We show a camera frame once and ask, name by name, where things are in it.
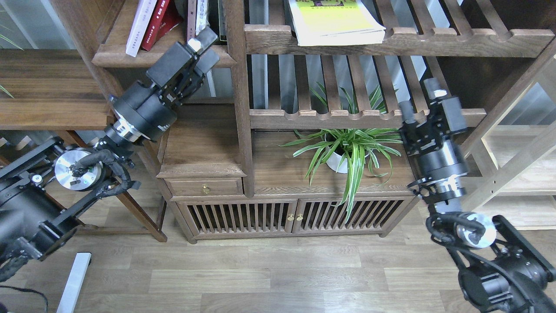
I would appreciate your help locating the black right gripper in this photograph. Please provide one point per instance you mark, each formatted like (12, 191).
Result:
(429, 145)

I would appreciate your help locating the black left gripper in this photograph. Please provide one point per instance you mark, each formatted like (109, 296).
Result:
(145, 110)

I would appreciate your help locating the yellow green book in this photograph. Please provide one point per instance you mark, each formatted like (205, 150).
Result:
(334, 23)

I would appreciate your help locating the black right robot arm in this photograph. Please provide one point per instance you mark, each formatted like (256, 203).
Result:
(499, 269)

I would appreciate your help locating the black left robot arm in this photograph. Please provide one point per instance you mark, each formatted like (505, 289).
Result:
(44, 192)

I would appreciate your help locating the light wooden shelf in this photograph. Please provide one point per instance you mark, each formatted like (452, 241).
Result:
(515, 157)

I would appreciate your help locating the dark upright book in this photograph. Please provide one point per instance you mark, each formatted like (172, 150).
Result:
(221, 22)

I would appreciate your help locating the red white upright book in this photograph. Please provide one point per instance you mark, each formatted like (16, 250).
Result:
(202, 15)

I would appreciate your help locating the green spider plant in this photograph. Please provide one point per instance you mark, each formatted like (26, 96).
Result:
(379, 163)

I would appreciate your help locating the white plant pot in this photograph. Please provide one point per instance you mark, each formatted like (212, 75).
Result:
(342, 159)

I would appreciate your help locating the dark wooden bookshelf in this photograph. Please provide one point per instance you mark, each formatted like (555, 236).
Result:
(478, 49)

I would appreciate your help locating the brass drawer knob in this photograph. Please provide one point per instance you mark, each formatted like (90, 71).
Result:
(205, 189)

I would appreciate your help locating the dark wooden side table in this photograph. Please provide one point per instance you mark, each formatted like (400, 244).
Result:
(50, 90)

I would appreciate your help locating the white bar on floor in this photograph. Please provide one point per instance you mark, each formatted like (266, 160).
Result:
(74, 283)

